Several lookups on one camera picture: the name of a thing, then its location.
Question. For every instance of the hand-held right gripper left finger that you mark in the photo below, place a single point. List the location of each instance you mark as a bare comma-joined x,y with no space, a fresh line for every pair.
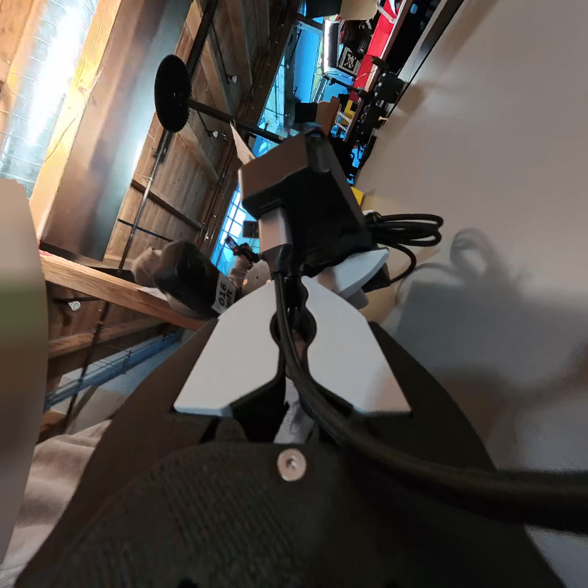
229,363

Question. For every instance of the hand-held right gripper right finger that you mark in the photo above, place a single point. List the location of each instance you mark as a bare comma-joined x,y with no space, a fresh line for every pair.
349,363

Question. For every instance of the silver ventilation duct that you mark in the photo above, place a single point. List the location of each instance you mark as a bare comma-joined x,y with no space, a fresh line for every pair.
46,82

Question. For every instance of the printed marker tag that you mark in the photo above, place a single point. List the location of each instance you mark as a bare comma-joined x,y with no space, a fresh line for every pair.
350,59

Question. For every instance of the wooden workbench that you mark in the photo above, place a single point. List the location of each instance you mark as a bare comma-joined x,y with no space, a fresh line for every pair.
105,287

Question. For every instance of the black usb hub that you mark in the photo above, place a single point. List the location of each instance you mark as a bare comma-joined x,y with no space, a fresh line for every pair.
321,197

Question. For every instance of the yellow plastic bin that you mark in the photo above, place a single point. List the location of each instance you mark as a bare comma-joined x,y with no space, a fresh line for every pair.
363,195

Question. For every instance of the black disc on pole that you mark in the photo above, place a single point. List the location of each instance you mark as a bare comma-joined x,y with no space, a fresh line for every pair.
172,92

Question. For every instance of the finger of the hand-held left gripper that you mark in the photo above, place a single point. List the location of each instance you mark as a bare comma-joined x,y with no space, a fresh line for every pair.
363,271

